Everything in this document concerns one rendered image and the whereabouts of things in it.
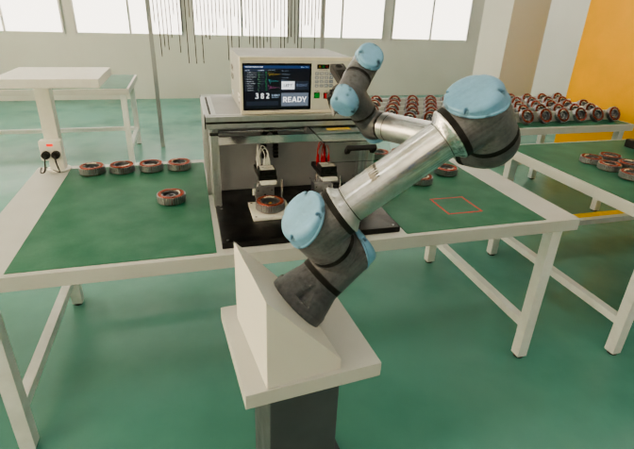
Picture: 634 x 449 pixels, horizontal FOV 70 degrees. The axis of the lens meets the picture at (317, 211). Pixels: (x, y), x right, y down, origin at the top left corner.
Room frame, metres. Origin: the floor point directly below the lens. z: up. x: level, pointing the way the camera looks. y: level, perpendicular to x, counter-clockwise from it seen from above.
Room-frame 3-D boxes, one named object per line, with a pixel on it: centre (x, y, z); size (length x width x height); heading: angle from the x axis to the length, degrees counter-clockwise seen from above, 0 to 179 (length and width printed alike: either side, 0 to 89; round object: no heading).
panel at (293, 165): (1.85, 0.13, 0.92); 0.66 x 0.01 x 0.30; 106
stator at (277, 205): (1.57, 0.18, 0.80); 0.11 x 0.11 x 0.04
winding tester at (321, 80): (1.92, 0.14, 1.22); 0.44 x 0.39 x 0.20; 106
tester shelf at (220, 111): (1.91, 0.15, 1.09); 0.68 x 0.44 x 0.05; 106
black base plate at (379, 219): (1.62, 0.07, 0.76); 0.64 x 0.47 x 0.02; 106
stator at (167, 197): (1.68, 0.59, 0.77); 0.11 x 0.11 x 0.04
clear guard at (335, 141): (1.66, -0.10, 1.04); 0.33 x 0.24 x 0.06; 16
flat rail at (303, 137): (1.70, 0.09, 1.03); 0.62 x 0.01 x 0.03; 106
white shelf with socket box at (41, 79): (1.91, 1.09, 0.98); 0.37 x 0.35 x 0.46; 106
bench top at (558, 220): (1.84, 0.13, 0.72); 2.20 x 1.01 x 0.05; 106
